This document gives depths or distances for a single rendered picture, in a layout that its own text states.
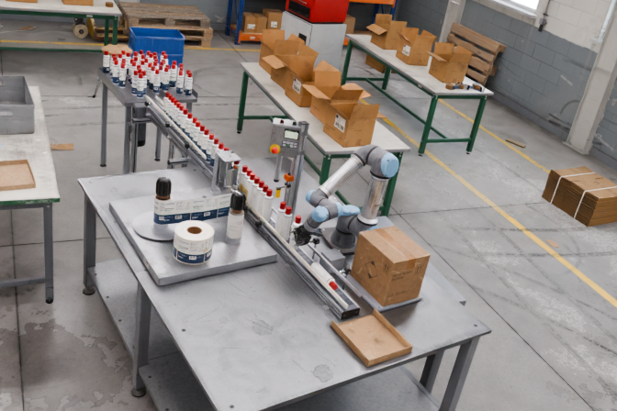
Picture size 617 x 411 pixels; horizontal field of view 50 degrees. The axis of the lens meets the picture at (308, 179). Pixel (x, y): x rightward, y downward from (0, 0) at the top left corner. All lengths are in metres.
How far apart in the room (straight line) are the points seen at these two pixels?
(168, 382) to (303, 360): 0.97
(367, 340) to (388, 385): 0.78
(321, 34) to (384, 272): 6.04
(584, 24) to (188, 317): 7.19
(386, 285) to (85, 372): 1.82
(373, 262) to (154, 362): 1.33
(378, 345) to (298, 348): 0.39
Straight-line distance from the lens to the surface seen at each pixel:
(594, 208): 7.01
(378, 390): 3.91
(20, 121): 4.94
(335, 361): 3.07
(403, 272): 3.37
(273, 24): 10.90
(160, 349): 3.93
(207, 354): 3.00
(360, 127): 5.33
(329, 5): 9.02
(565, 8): 9.56
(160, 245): 3.58
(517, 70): 10.10
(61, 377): 4.12
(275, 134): 3.69
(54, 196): 4.18
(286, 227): 3.67
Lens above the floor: 2.82
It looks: 26 degrees down
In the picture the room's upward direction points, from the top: 10 degrees clockwise
